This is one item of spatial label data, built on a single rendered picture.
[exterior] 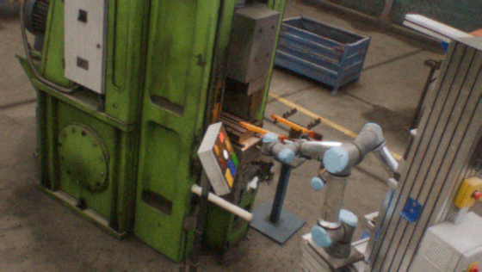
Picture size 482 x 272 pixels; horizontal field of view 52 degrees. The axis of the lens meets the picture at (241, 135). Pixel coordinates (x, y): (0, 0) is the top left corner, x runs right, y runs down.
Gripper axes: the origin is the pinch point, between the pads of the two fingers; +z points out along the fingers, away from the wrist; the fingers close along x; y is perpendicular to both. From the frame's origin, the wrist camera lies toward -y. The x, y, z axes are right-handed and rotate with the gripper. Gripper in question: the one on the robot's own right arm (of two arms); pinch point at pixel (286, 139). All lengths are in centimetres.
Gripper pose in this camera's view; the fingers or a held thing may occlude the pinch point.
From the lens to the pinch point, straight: 323.0
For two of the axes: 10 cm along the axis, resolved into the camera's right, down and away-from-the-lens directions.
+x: 5.3, -3.3, 7.8
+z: -8.4, -3.4, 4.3
